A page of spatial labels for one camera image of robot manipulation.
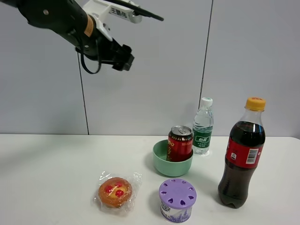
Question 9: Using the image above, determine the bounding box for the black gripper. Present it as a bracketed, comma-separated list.
[75, 37, 135, 71]

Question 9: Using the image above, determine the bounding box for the red drink can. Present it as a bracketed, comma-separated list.
[166, 126, 193, 162]

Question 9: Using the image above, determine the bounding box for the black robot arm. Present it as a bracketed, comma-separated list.
[2, 0, 134, 74]

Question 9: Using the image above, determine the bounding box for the water bottle, green label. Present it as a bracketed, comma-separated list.
[192, 97, 214, 155]

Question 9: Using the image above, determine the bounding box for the green bowl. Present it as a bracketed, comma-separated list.
[152, 139, 193, 177]

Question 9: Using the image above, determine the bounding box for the wrapped jam pastry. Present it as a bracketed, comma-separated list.
[91, 171, 143, 216]

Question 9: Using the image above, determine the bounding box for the purple lid air freshener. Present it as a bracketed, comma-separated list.
[159, 179, 197, 223]

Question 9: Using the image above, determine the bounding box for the cola bottle, red label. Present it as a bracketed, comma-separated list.
[218, 97, 266, 209]

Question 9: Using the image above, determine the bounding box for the black cable loop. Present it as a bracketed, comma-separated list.
[80, 38, 102, 75]

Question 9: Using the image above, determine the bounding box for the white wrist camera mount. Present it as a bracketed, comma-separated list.
[81, 0, 143, 41]

